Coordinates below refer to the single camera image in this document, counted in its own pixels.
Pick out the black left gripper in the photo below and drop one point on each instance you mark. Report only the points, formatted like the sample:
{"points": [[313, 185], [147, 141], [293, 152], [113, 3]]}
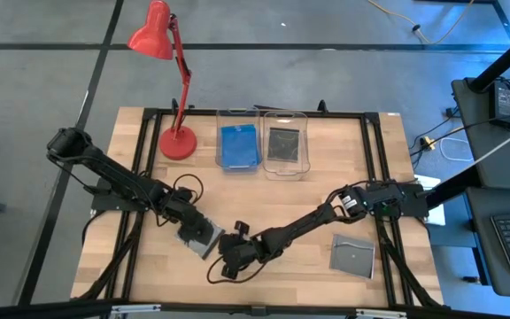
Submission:
{"points": [[184, 210]]}

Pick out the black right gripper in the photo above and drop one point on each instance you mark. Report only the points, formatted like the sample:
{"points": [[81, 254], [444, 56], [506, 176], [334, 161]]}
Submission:
{"points": [[241, 252]]}

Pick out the clear black jewel case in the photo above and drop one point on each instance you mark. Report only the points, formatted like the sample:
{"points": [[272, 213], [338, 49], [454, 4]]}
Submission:
{"points": [[283, 146], [208, 247], [352, 257]]}

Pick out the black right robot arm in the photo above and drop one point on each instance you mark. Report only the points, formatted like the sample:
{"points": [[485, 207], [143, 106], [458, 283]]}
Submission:
{"points": [[308, 221]]}

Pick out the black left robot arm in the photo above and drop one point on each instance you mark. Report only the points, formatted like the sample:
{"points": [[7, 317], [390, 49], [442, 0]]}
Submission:
{"points": [[104, 170]]}

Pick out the red desk lamp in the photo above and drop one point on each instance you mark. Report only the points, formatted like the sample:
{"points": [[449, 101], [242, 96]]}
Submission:
{"points": [[177, 142]]}

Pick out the clear plastic bin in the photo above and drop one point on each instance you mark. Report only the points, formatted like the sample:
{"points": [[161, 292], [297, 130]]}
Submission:
{"points": [[237, 116], [286, 170]]}

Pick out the black table clamp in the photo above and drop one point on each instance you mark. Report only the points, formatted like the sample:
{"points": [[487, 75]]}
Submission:
{"points": [[174, 105], [322, 106]]}

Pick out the black rig crossbar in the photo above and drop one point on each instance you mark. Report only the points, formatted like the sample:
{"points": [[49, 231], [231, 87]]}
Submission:
{"points": [[60, 308]]}

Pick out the white paper sheet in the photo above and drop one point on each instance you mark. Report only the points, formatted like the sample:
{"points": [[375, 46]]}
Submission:
{"points": [[436, 217]]}

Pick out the yellow power plug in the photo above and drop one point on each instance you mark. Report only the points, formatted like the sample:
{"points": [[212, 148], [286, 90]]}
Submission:
{"points": [[427, 143]]}

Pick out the black diagonal pole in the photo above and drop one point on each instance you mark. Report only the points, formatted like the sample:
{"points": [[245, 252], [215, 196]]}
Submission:
{"points": [[503, 62], [454, 188]]}

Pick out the black side desk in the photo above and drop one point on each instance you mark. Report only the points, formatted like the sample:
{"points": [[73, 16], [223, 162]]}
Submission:
{"points": [[481, 248], [476, 133]]}

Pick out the silver rod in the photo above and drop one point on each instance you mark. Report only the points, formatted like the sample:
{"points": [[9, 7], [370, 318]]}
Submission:
{"points": [[503, 144]]}

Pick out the black power adapter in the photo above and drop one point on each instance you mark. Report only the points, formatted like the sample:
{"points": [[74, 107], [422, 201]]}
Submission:
{"points": [[505, 106]]}

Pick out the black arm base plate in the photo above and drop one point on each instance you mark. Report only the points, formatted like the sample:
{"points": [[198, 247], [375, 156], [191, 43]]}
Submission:
{"points": [[416, 206], [104, 204]]}

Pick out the black metal table frame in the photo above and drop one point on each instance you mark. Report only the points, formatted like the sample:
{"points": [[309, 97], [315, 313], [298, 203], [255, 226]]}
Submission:
{"points": [[259, 114]]}

